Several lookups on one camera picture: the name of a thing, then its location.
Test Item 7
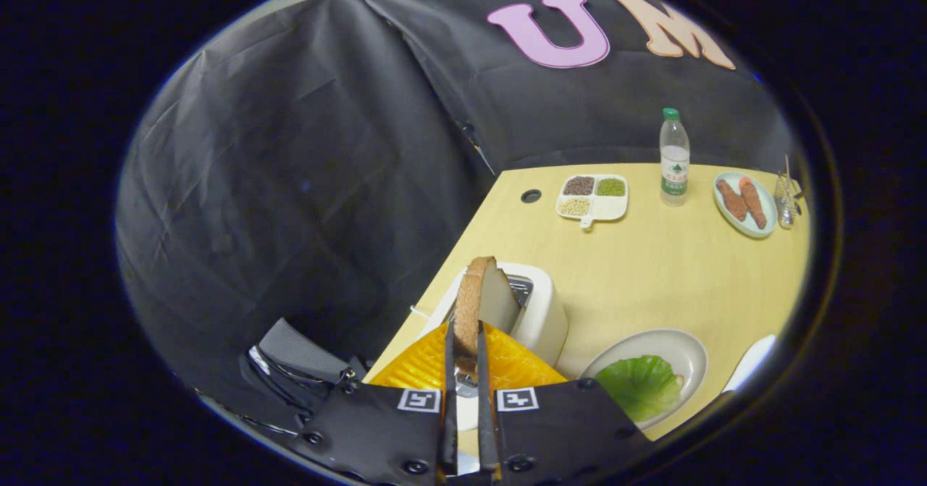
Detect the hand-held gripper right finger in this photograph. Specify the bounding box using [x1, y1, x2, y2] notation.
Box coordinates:
[476, 319, 653, 486]

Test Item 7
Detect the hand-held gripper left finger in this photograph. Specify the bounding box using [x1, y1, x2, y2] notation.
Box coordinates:
[293, 319, 458, 486]

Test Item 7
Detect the green lettuce leaf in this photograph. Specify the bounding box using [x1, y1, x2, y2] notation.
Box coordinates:
[595, 355, 683, 423]

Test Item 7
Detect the toast bread slice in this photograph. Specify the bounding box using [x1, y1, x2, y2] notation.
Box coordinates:
[453, 256, 522, 360]

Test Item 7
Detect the white toaster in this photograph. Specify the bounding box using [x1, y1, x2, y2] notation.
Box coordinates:
[422, 261, 570, 432]

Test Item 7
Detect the dark office chair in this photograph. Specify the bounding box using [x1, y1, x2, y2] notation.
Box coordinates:
[239, 317, 366, 436]

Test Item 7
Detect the white round plate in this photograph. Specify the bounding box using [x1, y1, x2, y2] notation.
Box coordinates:
[579, 328, 709, 430]

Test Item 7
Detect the white square plate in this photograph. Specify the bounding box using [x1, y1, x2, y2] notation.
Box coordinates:
[723, 335, 777, 394]

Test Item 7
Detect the white divided grain tray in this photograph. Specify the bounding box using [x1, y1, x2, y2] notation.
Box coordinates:
[555, 174, 629, 230]

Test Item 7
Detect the black backdrop cloth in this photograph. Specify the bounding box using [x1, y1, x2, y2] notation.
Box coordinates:
[116, 0, 797, 414]

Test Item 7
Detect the pale blue round plate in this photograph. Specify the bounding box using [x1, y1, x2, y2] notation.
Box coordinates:
[713, 172, 779, 239]

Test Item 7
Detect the brown meat piece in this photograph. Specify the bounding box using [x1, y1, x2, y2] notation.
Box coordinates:
[739, 177, 768, 230]
[717, 179, 749, 222]

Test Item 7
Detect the clear plastic water bottle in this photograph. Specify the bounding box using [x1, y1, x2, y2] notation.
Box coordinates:
[659, 107, 691, 207]

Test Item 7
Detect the clear utensil holder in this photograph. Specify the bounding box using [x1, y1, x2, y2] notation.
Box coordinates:
[773, 171, 803, 230]

